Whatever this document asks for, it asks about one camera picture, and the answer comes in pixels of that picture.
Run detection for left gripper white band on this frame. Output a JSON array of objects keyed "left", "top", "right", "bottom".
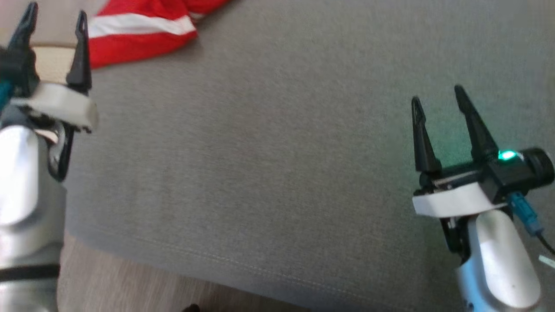
[{"left": 8, "top": 2, "right": 99, "bottom": 182}]

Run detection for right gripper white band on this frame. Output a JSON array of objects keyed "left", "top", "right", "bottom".
[{"left": 411, "top": 85, "right": 508, "bottom": 260}]

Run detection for red shorts with white stripe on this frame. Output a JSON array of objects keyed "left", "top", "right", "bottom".
[{"left": 87, "top": 0, "right": 232, "bottom": 70}]

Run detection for right gripper cable blue plug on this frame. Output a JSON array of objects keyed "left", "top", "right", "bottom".
[{"left": 507, "top": 193, "right": 555, "bottom": 267}]

